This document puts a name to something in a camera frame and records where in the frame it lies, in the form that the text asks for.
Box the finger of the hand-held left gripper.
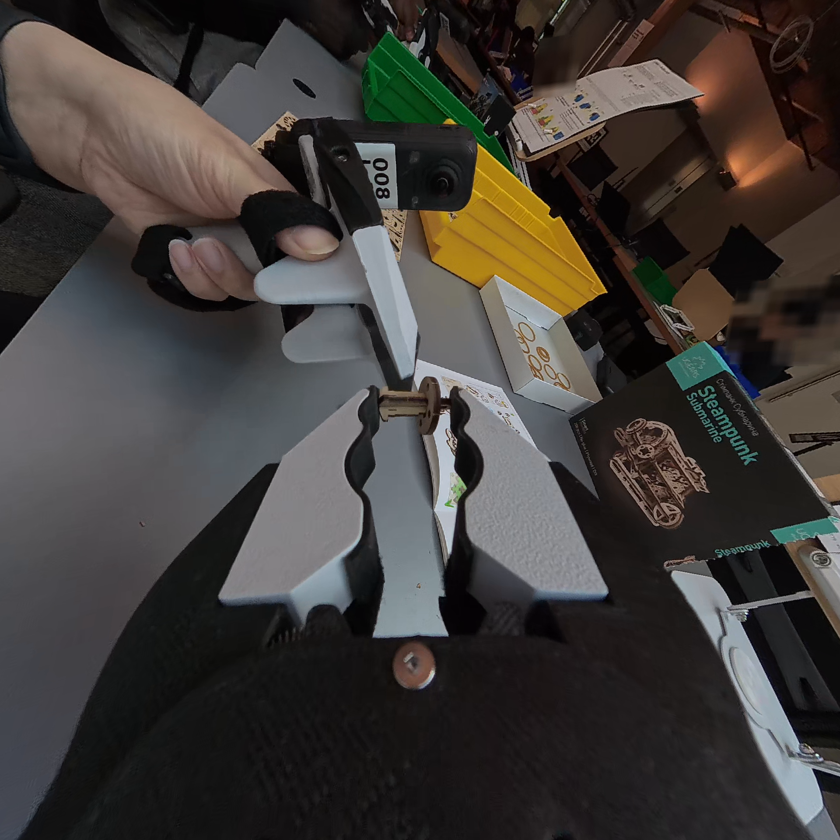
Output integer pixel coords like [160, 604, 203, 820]
[282, 303, 412, 395]
[255, 223, 421, 382]

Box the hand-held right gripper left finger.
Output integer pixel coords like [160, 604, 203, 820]
[218, 387, 385, 636]

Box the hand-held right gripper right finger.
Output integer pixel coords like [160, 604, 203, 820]
[443, 387, 609, 635]

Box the wooden axle gear part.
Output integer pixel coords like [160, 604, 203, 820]
[379, 376, 454, 435]

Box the person's left forearm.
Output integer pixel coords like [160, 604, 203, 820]
[0, 26, 47, 132]

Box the grey desk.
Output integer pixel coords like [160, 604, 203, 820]
[0, 20, 611, 840]

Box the person's left hand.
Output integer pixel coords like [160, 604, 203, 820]
[16, 29, 342, 301]

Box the green plastic bin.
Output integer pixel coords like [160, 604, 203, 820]
[361, 31, 516, 172]

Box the white box with wooden rings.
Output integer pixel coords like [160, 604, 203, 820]
[479, 274, 603, 414]

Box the printed instruction booklet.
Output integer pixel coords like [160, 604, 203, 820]
[412, 360, 534, 549]

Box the yellow plastic bin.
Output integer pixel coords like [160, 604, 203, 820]
[420, 121, 608, 309]

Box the wooden document board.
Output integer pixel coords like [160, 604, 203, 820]
[515, 121, 608, 164]

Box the black puzzle kit box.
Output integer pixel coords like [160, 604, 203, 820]
[570, 354, 840, 568]

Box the paper instruction sheet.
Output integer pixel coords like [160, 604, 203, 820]
[511, 59, 704, 158]

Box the small black object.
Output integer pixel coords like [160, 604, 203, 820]
[567, 311, 602, 353]

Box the small green bin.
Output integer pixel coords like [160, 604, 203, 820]
[633, 256, 680, 309]

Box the person's white t-shirt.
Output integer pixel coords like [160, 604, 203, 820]
[98, 0, 263, 106]

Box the black lanyard strap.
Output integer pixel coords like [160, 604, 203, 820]
[174, 23, 206, 102]

